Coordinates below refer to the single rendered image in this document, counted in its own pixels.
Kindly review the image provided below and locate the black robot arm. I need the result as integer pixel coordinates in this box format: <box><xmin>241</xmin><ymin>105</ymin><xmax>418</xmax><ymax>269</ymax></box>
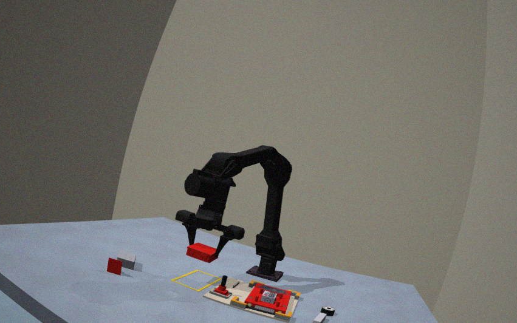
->
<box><xmin>184</xmin><ymin>145</ymin><xmax>292</xmax><ymax>277</ymax></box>

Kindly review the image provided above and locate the black toy car wheel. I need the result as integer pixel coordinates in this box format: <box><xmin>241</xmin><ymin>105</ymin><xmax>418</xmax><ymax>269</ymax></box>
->
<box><xmin>320</xmin><ymin>306</ymin><xmax>335</xmax><ymax>316</ymax></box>

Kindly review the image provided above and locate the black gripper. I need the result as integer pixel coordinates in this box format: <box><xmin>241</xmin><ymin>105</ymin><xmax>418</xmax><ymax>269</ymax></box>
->
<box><xmin>175</xmin><ymin>199</ymin><xmax>245</xmax><ymax>257</ymax></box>

